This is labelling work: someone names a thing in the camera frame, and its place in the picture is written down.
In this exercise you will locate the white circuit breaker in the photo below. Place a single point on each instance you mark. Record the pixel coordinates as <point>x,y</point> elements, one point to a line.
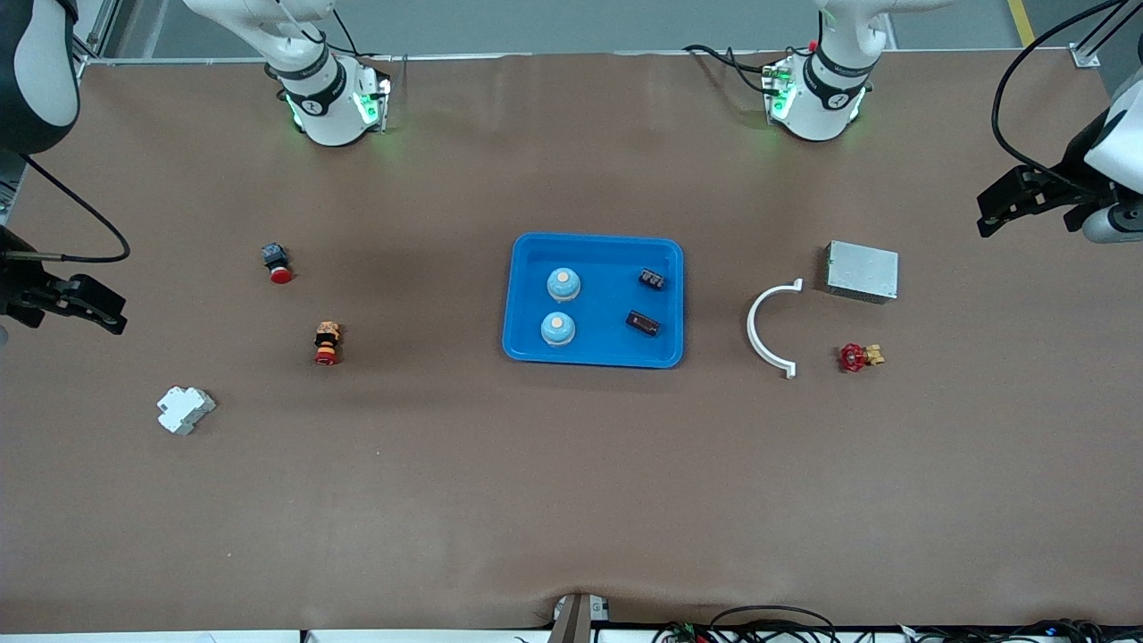
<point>185,411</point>

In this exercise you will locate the white curved plastic bracket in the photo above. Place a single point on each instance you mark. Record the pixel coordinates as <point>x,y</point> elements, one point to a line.
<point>750,330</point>

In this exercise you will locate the black red emergency stop button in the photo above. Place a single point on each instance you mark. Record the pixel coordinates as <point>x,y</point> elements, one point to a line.
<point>279,268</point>

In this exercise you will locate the aluminium frame with corner bracket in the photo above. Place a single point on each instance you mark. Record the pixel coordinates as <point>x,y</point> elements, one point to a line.
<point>1085,56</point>
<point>105,22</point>

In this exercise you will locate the blue plastic tray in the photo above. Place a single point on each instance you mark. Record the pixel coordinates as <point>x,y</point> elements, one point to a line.
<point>603,304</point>

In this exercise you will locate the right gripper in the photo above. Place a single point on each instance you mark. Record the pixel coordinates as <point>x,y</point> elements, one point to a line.
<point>18,290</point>

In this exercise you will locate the silver metal power supply box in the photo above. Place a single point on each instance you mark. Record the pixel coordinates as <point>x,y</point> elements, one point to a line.
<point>862,271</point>

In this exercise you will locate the red yellow push button switch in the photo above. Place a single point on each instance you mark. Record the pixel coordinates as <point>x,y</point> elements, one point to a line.
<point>328,344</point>

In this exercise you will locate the blue bell with cream button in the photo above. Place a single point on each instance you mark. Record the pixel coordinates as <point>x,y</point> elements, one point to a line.
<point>557,329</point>
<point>563,286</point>

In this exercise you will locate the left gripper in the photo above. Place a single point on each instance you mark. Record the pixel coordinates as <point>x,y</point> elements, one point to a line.
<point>1064,179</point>

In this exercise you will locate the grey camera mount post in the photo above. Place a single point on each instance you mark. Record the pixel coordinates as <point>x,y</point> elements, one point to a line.
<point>571,621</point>

